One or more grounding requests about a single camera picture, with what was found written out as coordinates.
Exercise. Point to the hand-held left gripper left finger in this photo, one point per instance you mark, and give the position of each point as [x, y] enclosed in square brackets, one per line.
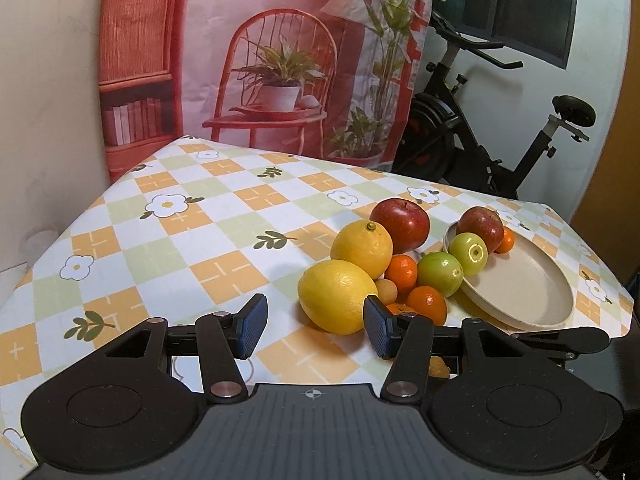
[252, 326]

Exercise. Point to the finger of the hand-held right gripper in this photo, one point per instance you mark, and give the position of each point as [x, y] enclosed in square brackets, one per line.
[575, 342]

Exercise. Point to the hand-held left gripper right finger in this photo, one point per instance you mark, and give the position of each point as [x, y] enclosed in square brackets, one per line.
[380, 328]

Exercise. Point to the orange mandarin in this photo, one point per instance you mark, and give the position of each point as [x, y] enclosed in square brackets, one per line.
[397, 308]
[506, 241]
[427, 304]
[402, 274]

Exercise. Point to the brown longan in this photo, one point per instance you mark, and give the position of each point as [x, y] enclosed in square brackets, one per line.
[440, 367]
[387, 291]

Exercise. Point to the large oval yellow lemon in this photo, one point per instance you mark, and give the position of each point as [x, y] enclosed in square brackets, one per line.
[335, 300]

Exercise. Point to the beige round plate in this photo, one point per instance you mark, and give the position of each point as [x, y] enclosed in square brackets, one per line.
[525, 290]

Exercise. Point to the yellowish green apple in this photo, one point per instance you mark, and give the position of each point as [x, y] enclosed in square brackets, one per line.
[465, 255]

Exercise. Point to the dark red apple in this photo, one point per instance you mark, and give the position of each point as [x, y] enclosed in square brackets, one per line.
[480, 225]

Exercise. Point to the round yellow lemon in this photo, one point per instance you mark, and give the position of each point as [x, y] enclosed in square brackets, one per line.
[360, 250]

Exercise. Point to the bright red apple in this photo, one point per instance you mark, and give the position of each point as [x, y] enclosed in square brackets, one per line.
[400, 222]

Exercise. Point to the checkered flower tablecloth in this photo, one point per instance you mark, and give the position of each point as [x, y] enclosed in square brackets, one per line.
[225, 210]

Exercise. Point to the brown wooden board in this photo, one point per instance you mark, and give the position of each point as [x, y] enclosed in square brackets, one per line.
[615, 200]

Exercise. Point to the black exercise bike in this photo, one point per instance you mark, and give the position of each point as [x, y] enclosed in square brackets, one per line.
[470, 150]

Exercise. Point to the white partition board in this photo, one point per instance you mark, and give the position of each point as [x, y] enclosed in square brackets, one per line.
[50, 110]

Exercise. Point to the pink printed backdrop cloth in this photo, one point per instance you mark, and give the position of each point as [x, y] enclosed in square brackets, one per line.
[225, 10]

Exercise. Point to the dark window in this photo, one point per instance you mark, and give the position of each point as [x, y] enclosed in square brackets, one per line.
[525, 10]

